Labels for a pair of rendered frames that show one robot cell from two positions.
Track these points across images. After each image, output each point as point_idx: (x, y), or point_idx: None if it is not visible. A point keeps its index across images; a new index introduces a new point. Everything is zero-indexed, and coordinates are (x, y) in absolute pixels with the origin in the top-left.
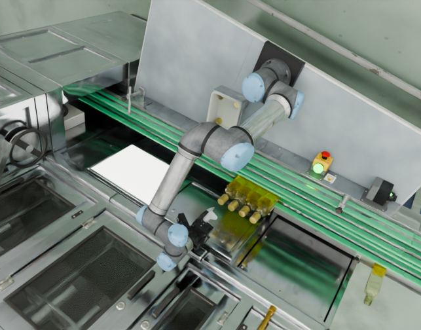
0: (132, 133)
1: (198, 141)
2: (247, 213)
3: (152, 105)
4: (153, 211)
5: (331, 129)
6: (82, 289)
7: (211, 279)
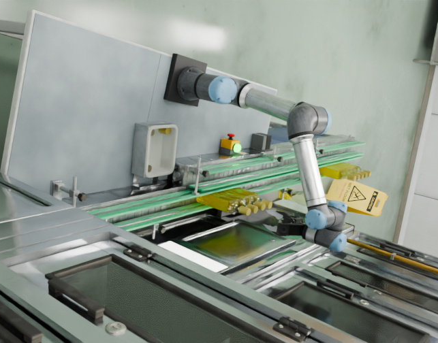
0: None
1: (315, 120)
2: (231, 223)
3: None
4: (325, 203)
5: (224, 113)
6: (354, 323)
7: (314, 256)
